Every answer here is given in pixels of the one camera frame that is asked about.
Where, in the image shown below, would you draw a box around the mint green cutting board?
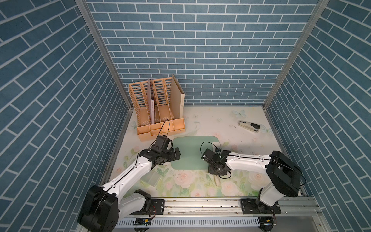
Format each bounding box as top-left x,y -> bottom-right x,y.
171,136 -> 221,171

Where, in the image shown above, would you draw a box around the white speckled cleaver knife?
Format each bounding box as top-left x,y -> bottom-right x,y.
214,175 -> 220,187

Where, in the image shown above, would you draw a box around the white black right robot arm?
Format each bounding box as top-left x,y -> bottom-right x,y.
202,148 -> 302,208

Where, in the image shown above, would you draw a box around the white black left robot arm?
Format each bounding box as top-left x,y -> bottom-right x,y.
77,135 -> 181,232

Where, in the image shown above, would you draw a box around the green circuit board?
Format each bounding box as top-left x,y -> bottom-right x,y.
133,218 -> 152,227

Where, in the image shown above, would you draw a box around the beige and black stapler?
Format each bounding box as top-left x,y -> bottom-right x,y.
238,121 -> 260,133

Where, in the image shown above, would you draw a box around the white papers in organizer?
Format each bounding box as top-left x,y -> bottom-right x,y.
146,79 -> 155,124

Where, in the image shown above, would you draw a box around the black right camera cable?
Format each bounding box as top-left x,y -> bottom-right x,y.
199,141 -> 232,179

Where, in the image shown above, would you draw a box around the black camera cable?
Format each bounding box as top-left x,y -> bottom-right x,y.
199,141 -> 232,179
147,119 -> 171,150

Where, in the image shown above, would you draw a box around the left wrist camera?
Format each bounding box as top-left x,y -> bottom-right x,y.
155,135 -> 171,150

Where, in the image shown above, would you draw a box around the black left camera cable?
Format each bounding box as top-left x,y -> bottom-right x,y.
147,119 -> 171,150

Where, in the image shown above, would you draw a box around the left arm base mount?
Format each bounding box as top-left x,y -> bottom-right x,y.
131,189 -> 165,216

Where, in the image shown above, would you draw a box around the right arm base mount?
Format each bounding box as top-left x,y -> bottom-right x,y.
240,198 -> 281,215

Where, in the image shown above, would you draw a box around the white perforated cable duct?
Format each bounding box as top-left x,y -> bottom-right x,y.
116,217 -> 260,228

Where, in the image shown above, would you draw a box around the aluminium front rail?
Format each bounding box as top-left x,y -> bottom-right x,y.
86,196 -> 322,218

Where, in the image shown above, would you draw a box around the aluminium left corner post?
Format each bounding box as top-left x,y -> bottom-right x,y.
74,0 -> 133,111

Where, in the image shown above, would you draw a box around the aluminium corner post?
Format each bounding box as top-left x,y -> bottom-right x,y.
263,0 -> 329,111
74,0 -> 133,111

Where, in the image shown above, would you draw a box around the aluminium right corner post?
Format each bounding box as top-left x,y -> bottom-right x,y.
263,0 -> 329,111

